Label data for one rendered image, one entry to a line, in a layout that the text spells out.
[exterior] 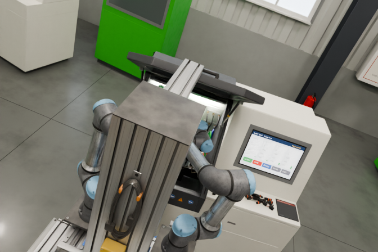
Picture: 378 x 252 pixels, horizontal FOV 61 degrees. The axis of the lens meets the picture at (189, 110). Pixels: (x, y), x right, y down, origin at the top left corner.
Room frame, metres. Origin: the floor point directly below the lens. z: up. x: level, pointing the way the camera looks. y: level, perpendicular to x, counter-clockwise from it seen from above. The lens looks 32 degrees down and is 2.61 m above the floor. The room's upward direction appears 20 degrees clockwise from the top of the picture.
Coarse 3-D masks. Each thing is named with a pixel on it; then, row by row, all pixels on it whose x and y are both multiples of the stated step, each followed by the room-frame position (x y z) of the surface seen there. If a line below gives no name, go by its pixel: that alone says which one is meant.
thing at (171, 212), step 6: (168, 204) 1.60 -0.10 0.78; (168, 210) 1.60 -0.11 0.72; (174, 210) 1.61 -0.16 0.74; (180, 210) 1.61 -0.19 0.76; (186, 210) 1.61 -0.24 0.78; (162, 216) 1.60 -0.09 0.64; (168, 216) 1.60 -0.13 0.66; (174, 216) 1.61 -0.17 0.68; (162, 222) 1.60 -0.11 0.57; (168, 222) 1.61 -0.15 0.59; (156, 234) 1.60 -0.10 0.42
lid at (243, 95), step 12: (132, 60) 1.43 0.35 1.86; (144, 60) 1.36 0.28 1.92; (156, 60) 1.34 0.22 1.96; (156, 72) 1.98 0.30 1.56; (168, 72) 1.41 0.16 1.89; (204, 72) 1.40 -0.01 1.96; (204, 84) 1.74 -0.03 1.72; (216, 84) 1.35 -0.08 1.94; (228, 84) 1.36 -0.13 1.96; (228, 96) 2.01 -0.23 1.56; (240, 96) 1.40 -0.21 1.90; (252, 96) 1.41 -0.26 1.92
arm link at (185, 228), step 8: (184, 216) 1.14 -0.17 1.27; (192, 216) 1.16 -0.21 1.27; (176, 224) 1.08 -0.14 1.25; (184, 224) 1.09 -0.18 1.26; (192, 224) 1.11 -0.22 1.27; (176, 232) 1.06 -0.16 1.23; (184, 232) 1.06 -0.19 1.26; (192, 232) 1.08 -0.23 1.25; (176, 240) 1.05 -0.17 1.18; (184, 240) 1.06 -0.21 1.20; (192, 240) 1.08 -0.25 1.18
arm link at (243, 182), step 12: (240, 180) 1.09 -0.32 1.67; (252, 180) 1.12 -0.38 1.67; (240, 192) 1.07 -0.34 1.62; (252, 192) 1.10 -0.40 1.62; (216, 204) 1.13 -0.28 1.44; (228, 204) 1.10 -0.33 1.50; (204, 216) 1.16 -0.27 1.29; (216, 216) 1.12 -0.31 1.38; (204, 228) 1.12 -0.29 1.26; (216, 228) 1.13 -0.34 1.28
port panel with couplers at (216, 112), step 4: (208, 108) 2.14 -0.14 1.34; (212, 108) 2.14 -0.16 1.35; (216, 108) 2.14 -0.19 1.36; (204, 112) 2.14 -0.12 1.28; (208, 112) 2.12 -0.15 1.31; (212, 112) 2.14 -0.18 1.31; (216, 112) 2.14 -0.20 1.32; (220, 112) 2.15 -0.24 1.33; (204, 116) 2.14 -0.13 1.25; (208, 116) 2.14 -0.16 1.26; (212, 116) 2.14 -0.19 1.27; (216, 116) 2.15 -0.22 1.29; (220, 116) 2.15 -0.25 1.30; (204, 120) 2.14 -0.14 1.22; (208, 120) 2.14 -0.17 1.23; (216, 120) 2.15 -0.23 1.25; (208, 124) 2.13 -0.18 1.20; (212, 124) 2.15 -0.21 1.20; (216, 124) 2.15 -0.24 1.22; (212, 128) 2.15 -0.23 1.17; (208, 132) 2.14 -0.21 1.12
